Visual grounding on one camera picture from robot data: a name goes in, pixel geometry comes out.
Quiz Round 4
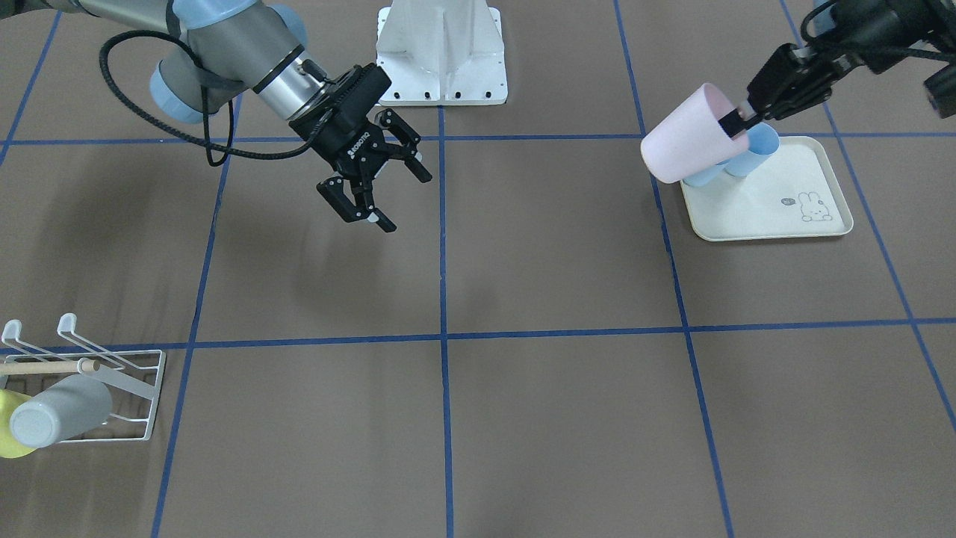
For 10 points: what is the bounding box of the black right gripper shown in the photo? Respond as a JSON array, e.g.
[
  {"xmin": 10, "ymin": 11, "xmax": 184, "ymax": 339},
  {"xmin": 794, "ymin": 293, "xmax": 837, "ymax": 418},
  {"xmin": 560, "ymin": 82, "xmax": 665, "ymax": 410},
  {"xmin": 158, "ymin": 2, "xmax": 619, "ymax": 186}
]
[{"xmin": 289, "ymin": 64, "xmax": 433, "ymax": 234}]

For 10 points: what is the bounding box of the cream tray with bunny print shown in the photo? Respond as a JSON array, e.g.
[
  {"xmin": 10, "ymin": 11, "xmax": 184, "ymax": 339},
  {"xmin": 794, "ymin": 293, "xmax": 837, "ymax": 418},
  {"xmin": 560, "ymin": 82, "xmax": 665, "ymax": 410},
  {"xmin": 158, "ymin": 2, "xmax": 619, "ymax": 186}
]
[{"xmin": 680, "ymin": 136, "xmax": 854, "ymax": 242}]

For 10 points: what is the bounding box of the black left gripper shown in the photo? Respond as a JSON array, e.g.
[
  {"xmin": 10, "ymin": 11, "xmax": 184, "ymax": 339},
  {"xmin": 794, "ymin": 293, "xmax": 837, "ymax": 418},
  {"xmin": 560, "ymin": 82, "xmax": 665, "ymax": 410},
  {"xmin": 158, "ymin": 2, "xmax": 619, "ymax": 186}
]
[{"xmin": 719, "ymin": 43, "xmax": 849, "ymax": 139}]

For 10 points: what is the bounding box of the white wire cup rack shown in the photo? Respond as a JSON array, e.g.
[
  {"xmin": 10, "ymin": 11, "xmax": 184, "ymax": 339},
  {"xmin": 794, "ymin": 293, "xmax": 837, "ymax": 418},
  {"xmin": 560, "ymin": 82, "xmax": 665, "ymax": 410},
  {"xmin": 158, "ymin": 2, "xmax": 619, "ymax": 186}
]
[{"xmin": 2, "ymin": 313, "xmax": 167, "ymax": 459}]

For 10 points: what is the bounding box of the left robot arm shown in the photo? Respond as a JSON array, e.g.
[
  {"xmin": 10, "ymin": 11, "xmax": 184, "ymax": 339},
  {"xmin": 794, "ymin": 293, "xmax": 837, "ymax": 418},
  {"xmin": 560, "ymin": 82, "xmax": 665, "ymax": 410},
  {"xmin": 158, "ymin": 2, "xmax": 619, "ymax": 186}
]
[{"xmin": 719, "ymin": 1, "xmax": 955, "ymax": 137}]

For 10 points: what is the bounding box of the yellow plastic cup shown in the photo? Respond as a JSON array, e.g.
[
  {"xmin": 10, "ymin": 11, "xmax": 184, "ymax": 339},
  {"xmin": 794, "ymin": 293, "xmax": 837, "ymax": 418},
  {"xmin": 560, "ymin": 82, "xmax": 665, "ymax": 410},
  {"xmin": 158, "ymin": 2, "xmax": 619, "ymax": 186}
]
[{"xmin": 0, "ymin": 389, "xmax": 38, "ymax": 459}]

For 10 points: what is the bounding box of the grey plastic cup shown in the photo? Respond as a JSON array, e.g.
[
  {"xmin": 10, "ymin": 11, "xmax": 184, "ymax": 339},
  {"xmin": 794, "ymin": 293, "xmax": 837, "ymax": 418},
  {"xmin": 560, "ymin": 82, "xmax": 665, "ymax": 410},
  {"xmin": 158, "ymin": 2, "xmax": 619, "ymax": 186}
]
[{"xmin": 10, "ymin": 374, "xmax": 113, "ymax": 448}]

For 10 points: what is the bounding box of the pink plastic cup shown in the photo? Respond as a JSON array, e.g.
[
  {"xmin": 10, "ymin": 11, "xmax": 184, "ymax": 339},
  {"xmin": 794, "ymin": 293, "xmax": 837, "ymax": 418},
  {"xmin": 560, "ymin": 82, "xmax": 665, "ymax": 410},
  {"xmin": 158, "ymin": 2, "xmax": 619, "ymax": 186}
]
[{"xmin": 641, "ymin": 82, "xmax": 750, "ymax": 183}]

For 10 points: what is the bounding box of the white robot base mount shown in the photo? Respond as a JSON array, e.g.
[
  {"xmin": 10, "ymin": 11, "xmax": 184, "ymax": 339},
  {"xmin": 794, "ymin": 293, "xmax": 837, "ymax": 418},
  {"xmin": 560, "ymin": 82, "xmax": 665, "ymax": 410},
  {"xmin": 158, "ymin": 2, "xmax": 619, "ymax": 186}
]
[{"xmin": 376, "ymin": 1, "xmax": 509, "ymax": 107}]

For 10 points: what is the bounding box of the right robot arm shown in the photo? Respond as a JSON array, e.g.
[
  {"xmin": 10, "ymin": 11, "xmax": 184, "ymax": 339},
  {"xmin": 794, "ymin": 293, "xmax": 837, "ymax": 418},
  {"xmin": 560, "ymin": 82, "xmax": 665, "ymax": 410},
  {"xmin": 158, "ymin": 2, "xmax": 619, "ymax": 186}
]
[{"xmin": 2, "ymin": 1, "xmax": 432, "ymax": 232}]

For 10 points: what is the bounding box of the blue plastic cup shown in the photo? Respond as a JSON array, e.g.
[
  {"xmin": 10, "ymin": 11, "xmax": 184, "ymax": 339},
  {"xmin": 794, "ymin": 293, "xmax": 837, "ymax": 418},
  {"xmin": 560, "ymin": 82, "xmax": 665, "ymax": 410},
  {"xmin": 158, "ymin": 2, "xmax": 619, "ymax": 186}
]
[
  {"xmin": 724, "ymin": 123, "xmax": 780, "ymax": 178},
  {"xmin": 681, "ymin": 162, "xmax": 726, "ymax": 187}
]

